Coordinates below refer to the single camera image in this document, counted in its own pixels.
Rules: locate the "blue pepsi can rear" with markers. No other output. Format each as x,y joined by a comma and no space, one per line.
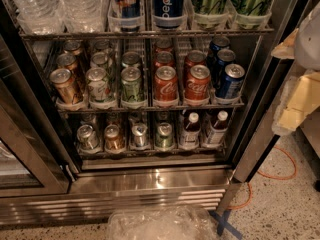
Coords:
217,43

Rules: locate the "dark bottle white cap left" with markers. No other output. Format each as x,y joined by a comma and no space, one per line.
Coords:
190,131

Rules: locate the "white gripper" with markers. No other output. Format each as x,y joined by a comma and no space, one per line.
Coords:
308,45

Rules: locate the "dark bottle white cap right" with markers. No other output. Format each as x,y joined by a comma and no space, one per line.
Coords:
216,128

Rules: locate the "stainless steel fridge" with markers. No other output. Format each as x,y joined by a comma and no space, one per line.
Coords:
103,181

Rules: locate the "blue pepsi can middle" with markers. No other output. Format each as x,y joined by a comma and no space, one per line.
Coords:
222,59

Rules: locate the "clear water bottle left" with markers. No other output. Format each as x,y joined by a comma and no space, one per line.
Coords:
40,17

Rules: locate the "tall red bull can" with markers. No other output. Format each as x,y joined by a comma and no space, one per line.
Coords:
128,12

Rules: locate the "tall pepsi can top shelf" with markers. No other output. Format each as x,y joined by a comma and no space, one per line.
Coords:
168,13

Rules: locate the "silver can bottom left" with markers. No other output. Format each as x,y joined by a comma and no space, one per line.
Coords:
87,137

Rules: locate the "clear water bottle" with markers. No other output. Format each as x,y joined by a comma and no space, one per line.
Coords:
40,17
85,16

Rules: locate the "dark bottle white cap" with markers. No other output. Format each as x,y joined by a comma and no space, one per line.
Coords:
216,128
190,131

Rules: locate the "glass fridge door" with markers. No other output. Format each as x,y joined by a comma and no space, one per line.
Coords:
27,166

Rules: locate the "clear plastic bag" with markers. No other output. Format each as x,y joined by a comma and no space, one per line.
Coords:
182,222

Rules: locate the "white green can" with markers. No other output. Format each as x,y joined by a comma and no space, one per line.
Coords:
98,85
103,46
101,59

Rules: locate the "blue pepsi can front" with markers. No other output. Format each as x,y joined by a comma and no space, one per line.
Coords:
231,81

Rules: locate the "green drink can right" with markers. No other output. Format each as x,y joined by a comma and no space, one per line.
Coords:
251,14

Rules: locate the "gold can front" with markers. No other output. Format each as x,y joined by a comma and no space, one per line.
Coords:
66,85

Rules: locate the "white green can middle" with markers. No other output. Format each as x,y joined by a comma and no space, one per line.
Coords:
101,59

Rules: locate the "gold can middle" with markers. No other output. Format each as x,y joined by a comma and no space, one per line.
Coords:
69,61

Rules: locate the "green drink can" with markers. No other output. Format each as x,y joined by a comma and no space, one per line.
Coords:
251,14
209,13

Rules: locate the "green drink can left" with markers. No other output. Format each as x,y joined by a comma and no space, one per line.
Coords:
209,13

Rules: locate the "white green can rear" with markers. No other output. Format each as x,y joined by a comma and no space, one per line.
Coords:
103,46

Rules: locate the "clear water bottle right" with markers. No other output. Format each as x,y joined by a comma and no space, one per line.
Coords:
85,16

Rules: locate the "green can bottom shelf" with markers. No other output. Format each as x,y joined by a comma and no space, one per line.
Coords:
164,137

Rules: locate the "blue pepsi can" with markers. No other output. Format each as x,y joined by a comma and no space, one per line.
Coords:
231,81
222,59
217,43

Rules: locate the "white green can front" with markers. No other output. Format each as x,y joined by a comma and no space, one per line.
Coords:
98,85

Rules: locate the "blue tape cross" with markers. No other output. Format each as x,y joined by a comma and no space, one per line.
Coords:
223,224

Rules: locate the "gold can rear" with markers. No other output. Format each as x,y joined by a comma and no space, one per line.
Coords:
73,46

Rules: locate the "gold can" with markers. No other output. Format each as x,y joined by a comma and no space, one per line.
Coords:
69,61
73,46
66,85

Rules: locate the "orange can bottom shelf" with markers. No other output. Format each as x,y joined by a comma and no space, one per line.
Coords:
113,138

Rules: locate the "slim silver can bottom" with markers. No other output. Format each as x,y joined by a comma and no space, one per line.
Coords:
139,132

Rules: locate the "red coke can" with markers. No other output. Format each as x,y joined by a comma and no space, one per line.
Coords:
194,57
197,82
163,44
164,58
166,83

